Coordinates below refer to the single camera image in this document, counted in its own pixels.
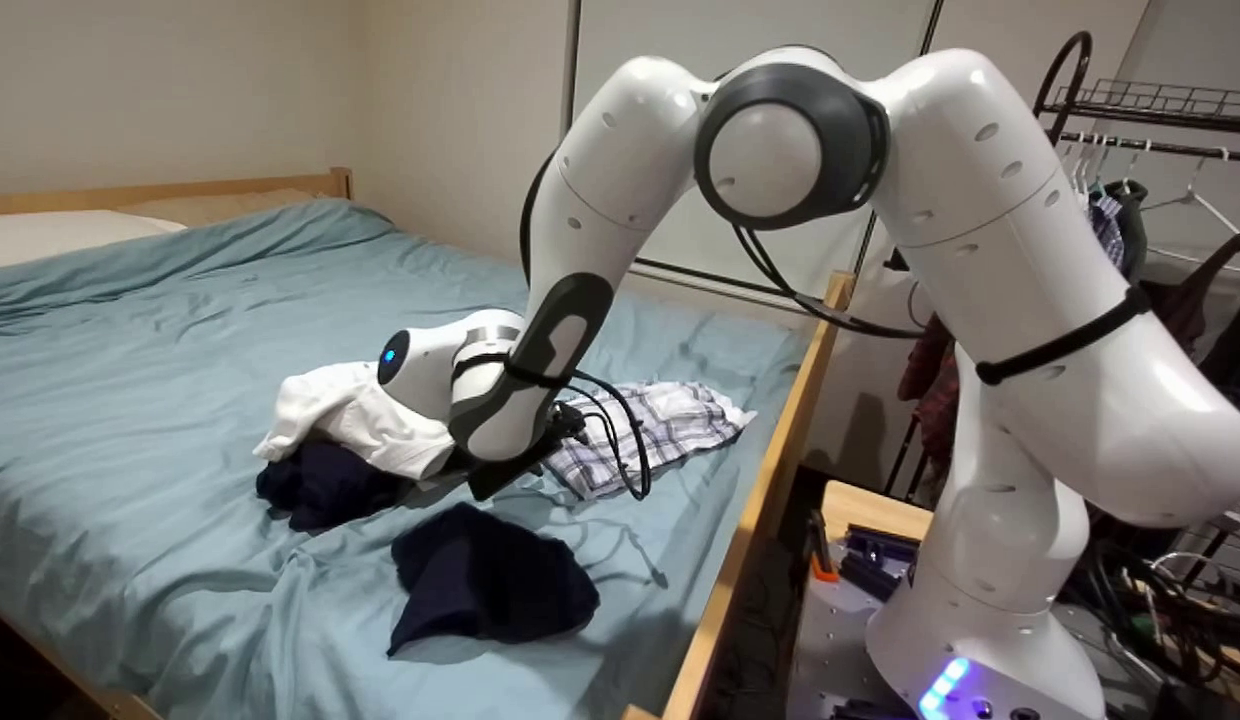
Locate navy blue garment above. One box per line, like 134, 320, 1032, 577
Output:
387, 505, 599, 652

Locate clothes rack with hangers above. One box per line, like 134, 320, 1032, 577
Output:
884, 29, 1240, 537

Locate checked white blue trousers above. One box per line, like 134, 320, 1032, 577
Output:
543, 380, 752, 505

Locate white pillow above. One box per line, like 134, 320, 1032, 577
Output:
0, 209, 175, 267

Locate white folded garment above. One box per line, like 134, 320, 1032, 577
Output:
255, 361, 454, 479

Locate wooden side table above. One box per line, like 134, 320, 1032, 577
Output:
810, 479, 933, 601

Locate dark navy garment under white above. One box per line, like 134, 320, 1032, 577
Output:
255, 439, 408, 533

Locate light blue bed sheet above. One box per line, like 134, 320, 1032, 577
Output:
0, 197, 817, 720

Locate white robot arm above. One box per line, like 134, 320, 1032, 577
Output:
378, 49, 1240, 720

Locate wooden bed frame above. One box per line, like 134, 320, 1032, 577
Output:
0, 164, 858, 720

